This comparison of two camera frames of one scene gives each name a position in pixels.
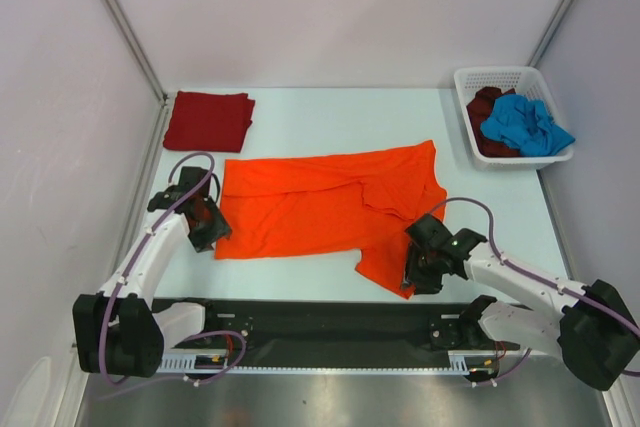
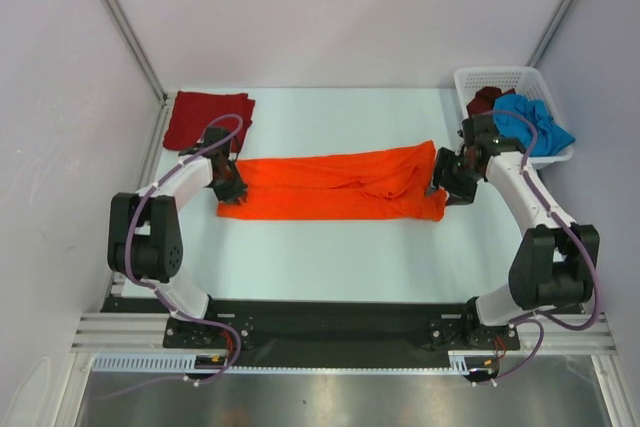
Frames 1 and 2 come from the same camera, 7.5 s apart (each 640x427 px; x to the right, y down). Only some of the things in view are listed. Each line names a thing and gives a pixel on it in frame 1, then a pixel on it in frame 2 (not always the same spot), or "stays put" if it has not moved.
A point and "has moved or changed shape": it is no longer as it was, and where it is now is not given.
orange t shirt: [349, 208] has moved or changed shape
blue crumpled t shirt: [527, 125] stays put
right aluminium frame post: [565, 7] stays put
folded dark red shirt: [209, 121] stays put
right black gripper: [417, 273] → [447, 178]
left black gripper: [219, 229] → [237, 191]
